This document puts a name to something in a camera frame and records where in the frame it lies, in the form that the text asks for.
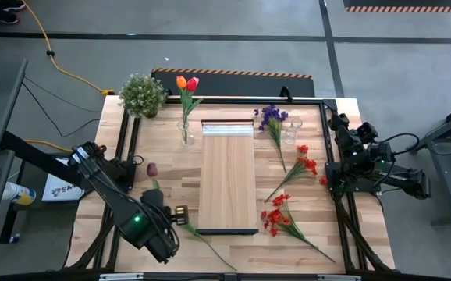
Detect thin black floor cable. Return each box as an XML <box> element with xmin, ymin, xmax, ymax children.
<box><xmin>21</xmin><ymin>76</ymin><xmax>102</xmax><ymax>114</ymax></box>

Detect red artificial tulip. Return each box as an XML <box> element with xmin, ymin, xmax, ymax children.
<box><xmin>184</xmin><ymin>76</ymin><xmax>205</xmax><ymax>144</ymax></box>

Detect wooden shelf black legs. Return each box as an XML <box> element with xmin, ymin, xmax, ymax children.
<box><xmin>195</xmin><ymin>118</ymin><xmax>259</xmax><ymax>236</ymax></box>

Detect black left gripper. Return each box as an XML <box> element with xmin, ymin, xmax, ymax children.
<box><xmin>147</xmin><ymin>205</ymin><xmax>190</xmax><ymax>230</ymax></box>

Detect yellow cable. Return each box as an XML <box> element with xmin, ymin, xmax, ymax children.
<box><xmin>24</xmin><ymin>139</ymin><xmax>73</xmax><ymax>153</ymax></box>
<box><xmin>19</xmin><ymin>0</ymin><xmax>115</xmax><ymax>98</ymax></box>

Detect silver metal bracket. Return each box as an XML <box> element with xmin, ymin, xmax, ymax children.
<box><xmin>318</xmin><ymin>274</ymin><xmax>362</xmax><ymax>281</ymax></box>
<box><xmin>99</xmin><ymin>272</ymin><xmax>144</xmax><ymax>281</ymax></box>

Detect clear glass vase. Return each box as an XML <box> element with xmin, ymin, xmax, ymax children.
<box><xmin>176</xmin><ymin>119</ymin><xmax>196</xmax><ymax>147</ymax></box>
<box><xmin>282</xmin><ymin>117</ymin><xmax>304</xmax><ymax>144</ymax></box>

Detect black metal rig frame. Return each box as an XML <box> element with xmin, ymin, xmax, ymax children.
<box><xmin>63</xmin><ymin>95</ymin><xmax>397</xmax><ymax>281</ymax></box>

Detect yellow artificial tulip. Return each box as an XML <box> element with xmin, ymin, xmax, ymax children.
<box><xmin>181</xmin><ymin>222</ymin><xmax>238</xmax><ymax>272</ymax></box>

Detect black hazard-striped floor mat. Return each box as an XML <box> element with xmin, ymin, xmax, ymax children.
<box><xmin>150</xmin><ymin>67</ymin><xmax>315</xmax><ymax>98</ymax></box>
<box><xmin>342</xmin><ymin>0</ymin><xmax>451</xmax><ymax>13</ymax></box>

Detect red artificial flower bunch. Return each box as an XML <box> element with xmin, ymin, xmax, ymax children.
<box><xmin>259</xmin><ymin>194</ymin><xmax>336</xmax><ymax>264</ymax></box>
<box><xmin>264</xmin><ymin>144</ymin><xmax>328</xmax><ymax>203</ymax></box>

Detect dark grey metal table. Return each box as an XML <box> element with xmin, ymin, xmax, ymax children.
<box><xmin>404</xmin><ymin>97</ymin><xmax>451</xmax><ymax>228</ymax></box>

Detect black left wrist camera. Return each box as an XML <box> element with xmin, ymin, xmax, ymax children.
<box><xmin>141</xmin><ymin>188</ymin><xmax>165</xmax><ymax>208</ymax></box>

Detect potted green plant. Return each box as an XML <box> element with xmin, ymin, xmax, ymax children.
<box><xmin>118</xmin><ymin>73</ymin><xmax>168</xmax><ymax>119</ymax></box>

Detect white printed box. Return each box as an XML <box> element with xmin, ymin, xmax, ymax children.
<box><xmin>41</xmin><ymin>173</ymin><xmax>83</xmax><ymax>203</ymax></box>

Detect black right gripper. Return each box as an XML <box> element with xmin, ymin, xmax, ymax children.
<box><xmin>328</xmin><ymin>112</ymin><xmax>369</xmax><ymax>169</ymax></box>

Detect white yellow spray can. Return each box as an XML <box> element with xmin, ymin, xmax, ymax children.
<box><xmin>1</xmin><ymin>181</ymin><xmax>37</xmax><ymax>207</ymax></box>

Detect black clamp knob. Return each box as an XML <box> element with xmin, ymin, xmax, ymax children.
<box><xmin>279</xmin><ymin>85</ymin><xmax>295</xmax><ymax>103</ymax></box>

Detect person's shoe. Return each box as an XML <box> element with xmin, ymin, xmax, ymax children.
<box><xmin>0</xmin><ymin>0</ymin><xmax>27</xmax><ymax>12</ymax></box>
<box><xmin>0</xmin><ymin>9</ymin><xmax>20</xmax><ymax>25</ymax></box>

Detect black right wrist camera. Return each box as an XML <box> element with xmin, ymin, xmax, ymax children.
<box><xmin>356</xmin><ymin>122</ymin><xmax>379</xmax><ymax>142</ymax></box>

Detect orange artificial tulip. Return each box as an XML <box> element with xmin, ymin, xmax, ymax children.
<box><xmin>176</xmin><ymin>75</ymin><xmax>190</xmax><ymax>144</ymax></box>

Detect dark purple artificial tulip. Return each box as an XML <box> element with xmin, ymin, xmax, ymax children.
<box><xmin>146</xmin><ymin>162</ymin><xmax>162</xmax><ymax>192</ymax></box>

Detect purple artificial flower bunch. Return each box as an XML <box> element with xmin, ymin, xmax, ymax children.
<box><xmin>253</xmin><ymin>103</ymin><xmax>289</xmax><ymax>174</ymax></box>

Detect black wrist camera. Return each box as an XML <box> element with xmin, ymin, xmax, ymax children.
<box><xmin>356</xmin><ymin>122</ymin><xmax>379</xmax><ymax>142</ymax></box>
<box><xmin>141</xmin><ymin>188</ymin><xmax>165</xmax><ymax>208</ymax></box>

